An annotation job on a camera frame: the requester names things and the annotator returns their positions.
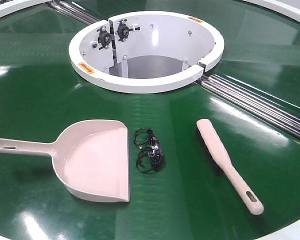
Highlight black cable bundle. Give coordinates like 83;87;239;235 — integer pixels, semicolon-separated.
133;127;166;173

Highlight pink plastic dustpan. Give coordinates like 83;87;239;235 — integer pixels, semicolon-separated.
0;119;130;203

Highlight pink hand brush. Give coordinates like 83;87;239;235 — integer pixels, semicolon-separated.
196;119;264;215

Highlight orange warning label front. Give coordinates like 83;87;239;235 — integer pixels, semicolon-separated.
78;62;95;75

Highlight orange warning label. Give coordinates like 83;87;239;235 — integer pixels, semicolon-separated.
188;16;203;23
78;62;95;75

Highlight orange warning label rear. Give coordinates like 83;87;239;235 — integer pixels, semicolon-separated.
188;16;203;23

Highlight steel rollers right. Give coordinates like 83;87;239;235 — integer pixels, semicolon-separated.
200;74;300;139

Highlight steel rollers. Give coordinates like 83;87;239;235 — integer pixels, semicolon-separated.
47;0;100;25
200;74;300;139

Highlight steel rollers upper left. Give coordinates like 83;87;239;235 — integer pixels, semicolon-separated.
47;0;100;25

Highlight white outer rim right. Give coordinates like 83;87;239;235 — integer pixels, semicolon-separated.
245;0;300;23

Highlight white rim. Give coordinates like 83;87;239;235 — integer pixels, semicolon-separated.
0;0;48;18
245;0;300;23

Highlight white outer rim left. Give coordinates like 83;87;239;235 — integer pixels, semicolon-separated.
0;0;48;18

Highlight white inner conveyor ring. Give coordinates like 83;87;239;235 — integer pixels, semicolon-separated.
68;10;225;94

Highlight black right bearing mount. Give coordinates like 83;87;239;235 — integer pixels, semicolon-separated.
116;19;141;42

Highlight black bearing mount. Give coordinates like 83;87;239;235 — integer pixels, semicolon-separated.
98;26;112;49
116;19;141;42

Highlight black left bearing mount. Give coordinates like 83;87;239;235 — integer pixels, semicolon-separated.
98;26;112;49

